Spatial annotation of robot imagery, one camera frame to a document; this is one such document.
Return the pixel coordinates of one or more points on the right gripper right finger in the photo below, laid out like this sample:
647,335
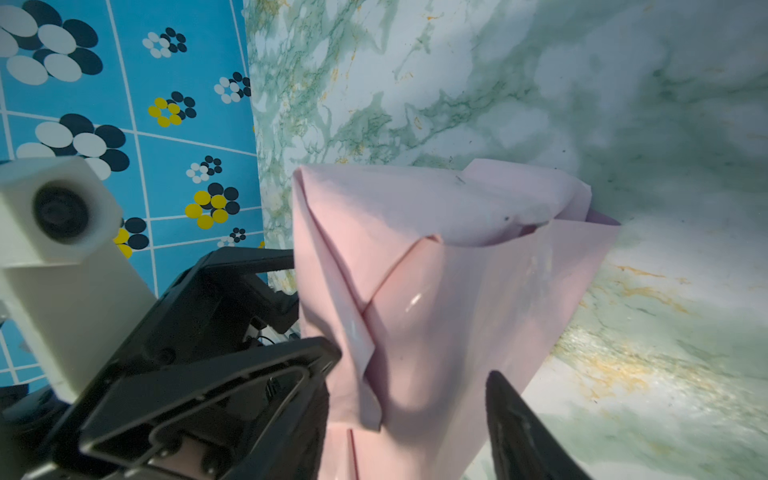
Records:
522,447

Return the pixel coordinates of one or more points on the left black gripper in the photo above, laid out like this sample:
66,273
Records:
189,395

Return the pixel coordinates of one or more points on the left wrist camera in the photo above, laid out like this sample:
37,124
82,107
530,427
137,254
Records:
64,282

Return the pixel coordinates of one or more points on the purple wrapping paper sheet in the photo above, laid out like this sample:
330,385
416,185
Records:
427,280

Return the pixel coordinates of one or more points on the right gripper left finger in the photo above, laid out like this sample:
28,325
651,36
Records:
301,440

